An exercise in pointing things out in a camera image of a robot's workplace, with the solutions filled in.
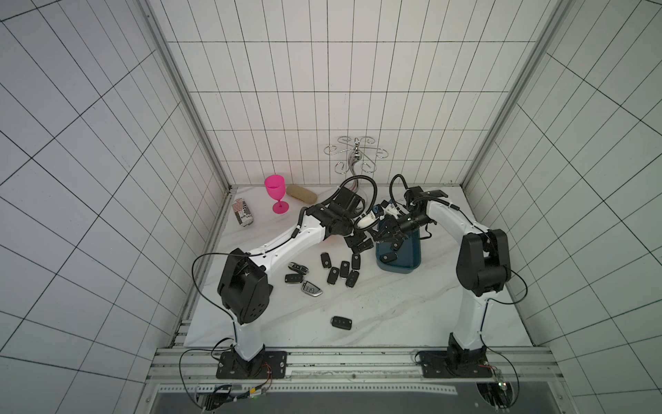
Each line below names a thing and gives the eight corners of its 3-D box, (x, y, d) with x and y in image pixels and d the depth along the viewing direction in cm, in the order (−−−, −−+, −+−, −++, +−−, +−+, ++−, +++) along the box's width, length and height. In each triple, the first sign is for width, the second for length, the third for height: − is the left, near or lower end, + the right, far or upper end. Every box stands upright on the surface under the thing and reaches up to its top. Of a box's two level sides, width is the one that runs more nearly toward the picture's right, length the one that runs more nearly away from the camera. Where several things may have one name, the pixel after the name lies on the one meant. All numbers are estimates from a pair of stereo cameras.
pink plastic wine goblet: (269, 214, 111) (262, 190, 99) (273, 198, 117) (266, 174, 105) (287, 214, 111) (282, 190, 99) (290, 198, 117) (285, 174, 105)
